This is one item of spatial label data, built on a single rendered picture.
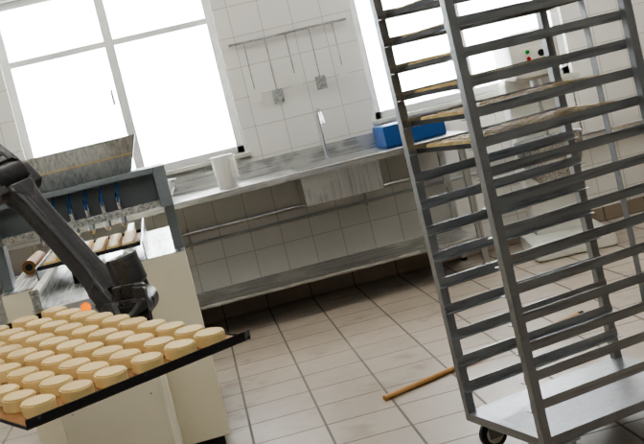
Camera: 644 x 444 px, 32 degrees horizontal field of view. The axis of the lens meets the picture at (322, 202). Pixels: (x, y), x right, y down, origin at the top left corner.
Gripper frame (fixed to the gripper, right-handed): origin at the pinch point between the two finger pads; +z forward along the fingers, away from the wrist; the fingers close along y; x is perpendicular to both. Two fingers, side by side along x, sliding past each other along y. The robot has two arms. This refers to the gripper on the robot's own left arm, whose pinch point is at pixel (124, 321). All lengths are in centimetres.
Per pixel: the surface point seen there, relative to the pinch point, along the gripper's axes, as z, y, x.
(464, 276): -170, 42, -70
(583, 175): -145, 12, -110
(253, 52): -544, -46, 23
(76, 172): -228, -12, 67
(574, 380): -176, 86, -101
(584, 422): -131, 84, -96
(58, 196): -228, -4, 76
